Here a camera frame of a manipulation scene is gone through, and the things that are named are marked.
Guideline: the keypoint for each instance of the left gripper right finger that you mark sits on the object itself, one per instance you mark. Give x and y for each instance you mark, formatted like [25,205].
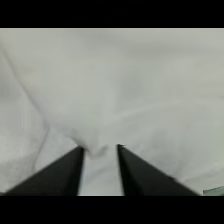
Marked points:
[143,176]

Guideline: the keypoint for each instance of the white garment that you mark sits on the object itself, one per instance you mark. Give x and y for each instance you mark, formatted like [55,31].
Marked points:
[126,86]

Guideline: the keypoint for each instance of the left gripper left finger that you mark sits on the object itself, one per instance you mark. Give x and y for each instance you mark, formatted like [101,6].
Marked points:
[60,176]

